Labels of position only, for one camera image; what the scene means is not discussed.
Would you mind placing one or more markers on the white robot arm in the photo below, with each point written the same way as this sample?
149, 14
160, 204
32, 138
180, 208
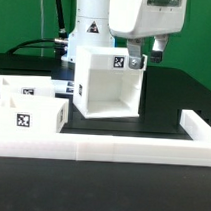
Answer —
100, 22

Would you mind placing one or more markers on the white marker sheet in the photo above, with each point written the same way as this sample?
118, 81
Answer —
63, 86

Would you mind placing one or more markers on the white drawer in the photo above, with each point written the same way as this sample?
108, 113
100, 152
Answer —
26, 84
33, 113

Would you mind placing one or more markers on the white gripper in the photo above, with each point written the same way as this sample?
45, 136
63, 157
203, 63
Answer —
133, 19

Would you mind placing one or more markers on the white front drawer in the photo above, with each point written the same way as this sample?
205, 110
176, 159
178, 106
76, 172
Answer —
33, 113

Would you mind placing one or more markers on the white L-shaped fence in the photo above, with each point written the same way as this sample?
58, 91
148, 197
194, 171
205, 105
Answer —
194, 151

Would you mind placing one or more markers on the white rear drawer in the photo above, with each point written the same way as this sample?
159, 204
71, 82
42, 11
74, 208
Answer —
26, 84

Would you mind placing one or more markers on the white drawer cabinet box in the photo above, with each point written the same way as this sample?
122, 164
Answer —
105, 85

